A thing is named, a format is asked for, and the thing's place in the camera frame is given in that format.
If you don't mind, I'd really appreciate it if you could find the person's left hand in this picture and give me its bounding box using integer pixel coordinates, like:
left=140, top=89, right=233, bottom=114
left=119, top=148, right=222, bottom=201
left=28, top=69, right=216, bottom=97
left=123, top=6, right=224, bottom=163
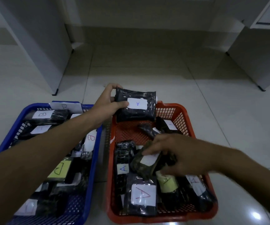
left=88, top=83, right=130, bottom=129

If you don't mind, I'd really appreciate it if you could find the blue plastic basket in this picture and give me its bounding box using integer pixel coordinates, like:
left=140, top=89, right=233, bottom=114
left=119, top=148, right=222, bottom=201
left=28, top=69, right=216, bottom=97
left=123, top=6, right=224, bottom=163
left=0, top=101, right=102, bottom=225

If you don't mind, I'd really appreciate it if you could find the red plastic basket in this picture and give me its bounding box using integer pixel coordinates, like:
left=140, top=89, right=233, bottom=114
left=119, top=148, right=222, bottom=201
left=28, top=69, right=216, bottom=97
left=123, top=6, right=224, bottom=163
left=106, top=100, right=219, bottom=224

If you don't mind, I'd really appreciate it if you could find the person's right hand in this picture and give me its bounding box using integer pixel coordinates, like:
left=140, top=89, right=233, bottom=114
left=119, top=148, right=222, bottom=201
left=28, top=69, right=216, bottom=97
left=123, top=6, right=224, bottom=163
left=141, top=133, right=221, bottom=177

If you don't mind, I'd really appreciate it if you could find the person's left forearm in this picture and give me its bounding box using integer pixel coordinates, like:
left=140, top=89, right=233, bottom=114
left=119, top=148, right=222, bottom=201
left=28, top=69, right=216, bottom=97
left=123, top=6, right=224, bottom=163
left=0, top=112, right=100, bottom=225

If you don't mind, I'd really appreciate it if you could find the white desk side panel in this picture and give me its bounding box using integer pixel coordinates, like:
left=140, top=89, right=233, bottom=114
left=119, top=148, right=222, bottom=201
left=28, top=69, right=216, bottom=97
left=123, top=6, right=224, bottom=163
left=0, top=0, right=74, bottom=96
left=226, top=25, right=270, bottom=92

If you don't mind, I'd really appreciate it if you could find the person's right forearm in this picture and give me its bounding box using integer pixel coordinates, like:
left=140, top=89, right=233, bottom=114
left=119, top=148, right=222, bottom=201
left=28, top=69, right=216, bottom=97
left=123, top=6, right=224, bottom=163
left=214, top=146, right=270, bottom=216

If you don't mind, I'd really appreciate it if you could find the large black packet A label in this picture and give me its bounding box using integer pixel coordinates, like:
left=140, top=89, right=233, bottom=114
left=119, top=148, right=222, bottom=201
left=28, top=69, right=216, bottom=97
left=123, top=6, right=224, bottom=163
left=115, top=87, right=157, bottom=123

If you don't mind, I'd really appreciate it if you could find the large white paper tag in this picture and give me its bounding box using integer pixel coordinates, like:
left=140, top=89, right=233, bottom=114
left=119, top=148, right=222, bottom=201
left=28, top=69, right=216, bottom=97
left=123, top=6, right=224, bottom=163
left=48, top=102, right=84, bottom=114

